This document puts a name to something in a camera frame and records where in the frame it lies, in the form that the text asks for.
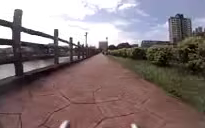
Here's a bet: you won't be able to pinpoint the pale distant building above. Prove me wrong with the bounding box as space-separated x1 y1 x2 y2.
98 40 109 52

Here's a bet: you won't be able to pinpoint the red stone-patterned path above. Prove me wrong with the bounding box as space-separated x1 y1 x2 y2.
0 53 205 128

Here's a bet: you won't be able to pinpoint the distant trees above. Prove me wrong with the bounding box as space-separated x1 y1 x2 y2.
107 42 139 51

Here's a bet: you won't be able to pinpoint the pole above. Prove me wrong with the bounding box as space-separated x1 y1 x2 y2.
84 31 89 49

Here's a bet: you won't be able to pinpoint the low long building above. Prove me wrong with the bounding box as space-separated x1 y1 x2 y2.
140 40 171 48

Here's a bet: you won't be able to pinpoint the row of green bushes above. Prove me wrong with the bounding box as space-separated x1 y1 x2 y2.
107 35 205 75

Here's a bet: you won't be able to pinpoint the grass strip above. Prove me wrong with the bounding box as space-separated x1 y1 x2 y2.
107 54 205 114

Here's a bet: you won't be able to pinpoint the tall grey building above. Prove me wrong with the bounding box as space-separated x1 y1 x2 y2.
167 13 193 45

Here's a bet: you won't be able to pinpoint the river water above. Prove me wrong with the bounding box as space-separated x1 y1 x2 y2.
0 55 78 83

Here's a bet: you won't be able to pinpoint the dark wooden rail fence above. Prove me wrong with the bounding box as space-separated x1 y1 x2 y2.
0 8 101 88

